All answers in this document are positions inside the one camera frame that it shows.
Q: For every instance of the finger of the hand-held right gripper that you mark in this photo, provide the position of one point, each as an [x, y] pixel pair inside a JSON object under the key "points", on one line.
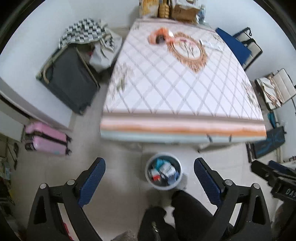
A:
{"points": [[263, 171], [283, 167]]}

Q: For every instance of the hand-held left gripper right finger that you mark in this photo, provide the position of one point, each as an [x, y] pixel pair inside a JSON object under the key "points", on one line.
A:
{"points": [[207, 183]]}

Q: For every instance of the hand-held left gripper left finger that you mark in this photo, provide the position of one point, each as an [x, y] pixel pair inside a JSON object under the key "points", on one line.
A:
{"points": [[92, 183]]}

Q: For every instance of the round grey trash bin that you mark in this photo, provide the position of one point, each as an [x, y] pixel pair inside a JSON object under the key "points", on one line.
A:
{"points": [[178, 162]]}

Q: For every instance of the person's right forearm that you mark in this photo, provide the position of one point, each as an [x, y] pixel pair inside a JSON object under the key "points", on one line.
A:
{"points": [[284, 220]]}

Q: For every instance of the black blue panel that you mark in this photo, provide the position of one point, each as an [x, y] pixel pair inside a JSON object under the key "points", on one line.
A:
{"points": [[266, 143]]}

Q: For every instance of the person's legs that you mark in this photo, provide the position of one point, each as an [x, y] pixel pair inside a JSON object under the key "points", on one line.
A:
{"points": [[185, 215]]}

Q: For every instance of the blue slipper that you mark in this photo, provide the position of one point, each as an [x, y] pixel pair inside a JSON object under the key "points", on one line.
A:
{"points": [[272, 119]]}

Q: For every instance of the pink suitcase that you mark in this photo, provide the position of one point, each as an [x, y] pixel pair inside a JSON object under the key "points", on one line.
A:
{"points": [[46, 141]]}

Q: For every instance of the grey slipper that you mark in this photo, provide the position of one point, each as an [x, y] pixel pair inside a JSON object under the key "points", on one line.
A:
{"points": [[126, 236]]}

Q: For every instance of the beige cloth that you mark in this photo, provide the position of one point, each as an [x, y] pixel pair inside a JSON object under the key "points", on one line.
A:
{"points": [[268, 92]]}

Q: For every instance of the dark grey suitcase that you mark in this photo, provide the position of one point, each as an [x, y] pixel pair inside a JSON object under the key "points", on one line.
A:
{"points": [[69, 81]]}

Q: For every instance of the white tote bag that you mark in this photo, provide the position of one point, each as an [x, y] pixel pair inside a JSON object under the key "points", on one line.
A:
{"points": [[104, 54]]}

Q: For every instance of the white paper leaflet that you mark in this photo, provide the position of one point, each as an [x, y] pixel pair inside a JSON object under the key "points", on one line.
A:
{"points": [[211, 44]]}

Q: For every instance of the checkered cloth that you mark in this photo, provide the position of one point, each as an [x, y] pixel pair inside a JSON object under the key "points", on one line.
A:
{"points": [[83, 31]]}

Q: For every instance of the orange snack bag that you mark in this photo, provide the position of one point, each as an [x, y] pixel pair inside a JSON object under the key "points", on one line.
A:
{"points": [[160, 37]]}

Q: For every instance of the plastic water bottle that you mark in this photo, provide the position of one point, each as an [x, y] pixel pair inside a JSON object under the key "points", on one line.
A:
{"points": [[201, 14]]}

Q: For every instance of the cardboard box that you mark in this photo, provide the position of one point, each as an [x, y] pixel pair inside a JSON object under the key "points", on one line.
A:
{"points": [[185, 12]]}

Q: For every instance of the gold bottle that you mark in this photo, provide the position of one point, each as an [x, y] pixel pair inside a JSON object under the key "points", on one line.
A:
{"points": [[164, 9]]}

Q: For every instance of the yellow snack bag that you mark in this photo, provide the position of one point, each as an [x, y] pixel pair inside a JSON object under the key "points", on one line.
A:
{"points": [[148, 8]]}

